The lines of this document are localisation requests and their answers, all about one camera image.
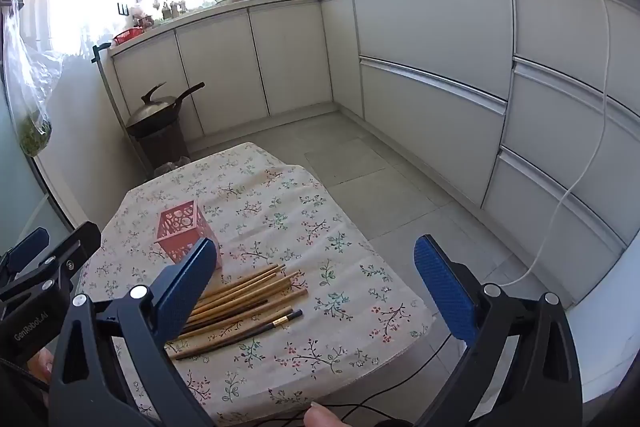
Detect bundle of wooden chopsticks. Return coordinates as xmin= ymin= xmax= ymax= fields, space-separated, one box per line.
xmin=170 ymin=263 xmax=308 ymax=358

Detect person's right hand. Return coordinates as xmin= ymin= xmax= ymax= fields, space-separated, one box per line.
xmin=305 ymin=402 xmax=346 ymax=427

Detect black wok with handle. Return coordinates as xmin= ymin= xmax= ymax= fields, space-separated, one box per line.
xmin=125 ymin=82 xmax=206 ymax=138

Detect white cable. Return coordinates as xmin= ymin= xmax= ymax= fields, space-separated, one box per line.
xmin=500 ymin=0 xmax=613 ymax=288

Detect crumpled clear plastic bag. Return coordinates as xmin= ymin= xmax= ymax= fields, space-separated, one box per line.
xmin=154 ymin=155 xmax=192 ymax=176

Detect black cable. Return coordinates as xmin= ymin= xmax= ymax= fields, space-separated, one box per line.
xmin=245 ymin=332 xmax=451 ymax=427

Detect group of small jars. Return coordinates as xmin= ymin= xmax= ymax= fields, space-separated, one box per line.
xmin=150 ymin=0 xmax=201 ymax=20

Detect black chopstick gold band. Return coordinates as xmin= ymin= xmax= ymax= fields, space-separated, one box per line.
xmin=172 ymin=309 xmax=304 ymax=360

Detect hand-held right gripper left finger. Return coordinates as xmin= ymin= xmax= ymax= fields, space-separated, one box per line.
xmin=47 ymin=237 xmax=218 ymax=427

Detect person's left hand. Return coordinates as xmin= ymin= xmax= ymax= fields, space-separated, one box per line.
xmin=30 ymin=347 xmax=55 ymax=385

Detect red plastic basket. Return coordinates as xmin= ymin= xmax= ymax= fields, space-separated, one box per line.
xmin=112 ymin=27 xmax=145 ymax=46

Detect plastic bag of greens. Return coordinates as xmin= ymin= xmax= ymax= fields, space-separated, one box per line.
xmin=2 ymin=0 xmax=63 ymax=158

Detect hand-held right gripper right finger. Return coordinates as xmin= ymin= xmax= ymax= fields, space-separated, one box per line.
xmin=412 ymin=234 xmax=583 ymax=427

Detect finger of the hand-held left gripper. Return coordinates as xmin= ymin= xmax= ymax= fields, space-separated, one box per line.
xmin=0 ymin=227 xmax=51 ymax=280
xmin=0 ymin=222 xmax=102 ymax=303

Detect brown plastic bin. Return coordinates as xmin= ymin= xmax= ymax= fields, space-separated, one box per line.
xmin=131 ymin=119 xmax=191 ymax=168

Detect frosted glass sliding door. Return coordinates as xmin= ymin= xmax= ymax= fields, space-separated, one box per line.
xmin=0 ymin=57 xmax=76 ymax=258

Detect pink chopstick holder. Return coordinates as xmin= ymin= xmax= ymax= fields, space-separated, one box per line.
xmin=156 ymin=201 xmax=223 ymax=269

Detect white kitchen cabinets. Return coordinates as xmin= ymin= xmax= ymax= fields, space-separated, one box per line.
xmin=107 ymin=0 xmax=640 ymax=308

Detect steel wok lid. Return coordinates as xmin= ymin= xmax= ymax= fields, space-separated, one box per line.
xmin=126 ymin=82 xmax=178 ymax=126

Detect floral tablecloth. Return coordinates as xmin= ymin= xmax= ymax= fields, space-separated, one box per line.
xmin=75 ymin=142 xmax=433 ymax=427

